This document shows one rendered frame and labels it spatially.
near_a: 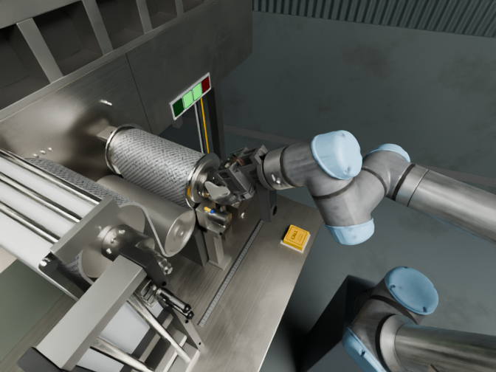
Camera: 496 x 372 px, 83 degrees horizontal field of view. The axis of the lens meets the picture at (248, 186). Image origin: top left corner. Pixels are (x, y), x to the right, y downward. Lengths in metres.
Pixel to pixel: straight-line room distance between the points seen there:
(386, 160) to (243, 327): 0.60
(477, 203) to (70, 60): 0.89
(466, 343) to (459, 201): 0.22
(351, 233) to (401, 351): 0.27
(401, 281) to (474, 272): 1.68
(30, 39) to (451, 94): 2.30
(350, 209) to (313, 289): 1.49
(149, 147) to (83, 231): 0.35
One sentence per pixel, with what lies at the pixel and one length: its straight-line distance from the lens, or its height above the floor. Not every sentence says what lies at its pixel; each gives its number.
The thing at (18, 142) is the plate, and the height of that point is 1.39.
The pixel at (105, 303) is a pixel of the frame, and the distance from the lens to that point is 0.39.
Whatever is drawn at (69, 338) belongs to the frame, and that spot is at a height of 1.44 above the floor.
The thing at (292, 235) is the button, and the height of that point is 0.92.
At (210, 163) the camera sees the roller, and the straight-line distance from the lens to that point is 0.69.
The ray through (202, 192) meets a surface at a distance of 0.68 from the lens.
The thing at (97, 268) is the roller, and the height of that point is 1.32.
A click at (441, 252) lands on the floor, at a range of 2.41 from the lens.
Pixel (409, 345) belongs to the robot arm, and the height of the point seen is 1.19.
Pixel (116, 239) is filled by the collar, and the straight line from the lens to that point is 0.52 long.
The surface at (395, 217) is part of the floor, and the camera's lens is 2.42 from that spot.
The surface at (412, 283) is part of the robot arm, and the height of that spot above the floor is 1.13.
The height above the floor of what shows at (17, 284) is 1.07.
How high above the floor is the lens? 1.78
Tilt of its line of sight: 50 degrees down
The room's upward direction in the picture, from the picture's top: straight up
